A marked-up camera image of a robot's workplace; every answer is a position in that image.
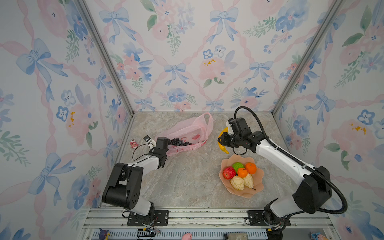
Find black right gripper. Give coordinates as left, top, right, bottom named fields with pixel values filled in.
left=216, top=132, right=242, bottom=148

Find fake yellow banana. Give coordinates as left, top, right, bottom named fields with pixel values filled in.
left=218, top=128, right=229, bottom=154

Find fake green round fruit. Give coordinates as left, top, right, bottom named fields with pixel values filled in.
left=232, top=162, right=245, bottom=173

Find fake orange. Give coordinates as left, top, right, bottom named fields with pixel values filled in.
left=245, top=163, right=258, bottom=175
left=237, top=168, right=248, bottom=178

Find pink plastic bag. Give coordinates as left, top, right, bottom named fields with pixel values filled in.
left=155, top=113, right=214, bottom=157

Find peach scalloped plastic bowl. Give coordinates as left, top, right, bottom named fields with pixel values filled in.
left=219, top=155, right=264, bottom=199

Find fake beige pear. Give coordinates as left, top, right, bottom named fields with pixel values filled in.
left=243, top=174, right=254, bottom=189

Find fake dark grapes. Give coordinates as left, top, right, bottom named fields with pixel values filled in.
left=168, top=138, right=192, bottom=147

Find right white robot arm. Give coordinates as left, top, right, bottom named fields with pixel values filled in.
left=218, top=118, right=332, bottom=226

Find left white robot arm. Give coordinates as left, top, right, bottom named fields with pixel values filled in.
left=102, top=137, right=171, bottom=226

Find small red white figurine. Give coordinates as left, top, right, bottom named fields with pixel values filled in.
left=130, top=140, right=139, bottom=149

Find pink toy at front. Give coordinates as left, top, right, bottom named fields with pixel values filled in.
left=182, top=233, right=193, bottom=240

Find grey box at front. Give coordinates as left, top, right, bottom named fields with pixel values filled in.
left=224, top=233, right=249, bottom=240

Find purple toy at front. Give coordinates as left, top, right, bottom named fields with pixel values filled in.
left=99, top=228, right=110, bottom=240

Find colourful toy front right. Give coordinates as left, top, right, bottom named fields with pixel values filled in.
left=311, top=233, right=329, bottom=240

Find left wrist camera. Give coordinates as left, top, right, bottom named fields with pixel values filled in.
left=144, top=135, right=156, bottom=147

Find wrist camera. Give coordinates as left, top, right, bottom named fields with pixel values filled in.
left=144, top=135, right=156, bottom=147
left=226, top=121, right=235, bottom=135

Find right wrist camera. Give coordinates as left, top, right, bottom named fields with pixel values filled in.
left=226, top=121, right=235, bottom=135

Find thin black left cable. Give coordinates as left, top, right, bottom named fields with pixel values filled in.
left=131, top=142, right=169, bottom=169

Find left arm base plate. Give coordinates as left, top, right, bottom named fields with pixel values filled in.
left=127, top=210, right=170, bottom=227

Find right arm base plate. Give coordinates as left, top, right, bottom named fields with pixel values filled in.
left=245, top=210, right=291, bottom=228

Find aluminium rail frame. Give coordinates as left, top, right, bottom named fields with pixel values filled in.
left=77, top=205, right=341, bottom=240

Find black corrugated cable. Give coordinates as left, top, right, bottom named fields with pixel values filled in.
left=233, top=105, right=349, bottom=215

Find left aluminium corner post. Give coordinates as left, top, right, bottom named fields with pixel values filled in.
left=74, top=0, right=134, bottom=117

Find aluminium corner post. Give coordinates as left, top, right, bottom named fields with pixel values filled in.
left=74, top=0, right=134, bottom=117
left=272, top=0, right=345, bottom=117

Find right aluminium corner post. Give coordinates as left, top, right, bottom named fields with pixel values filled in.
left=272, top=0, right=345, bottom=117

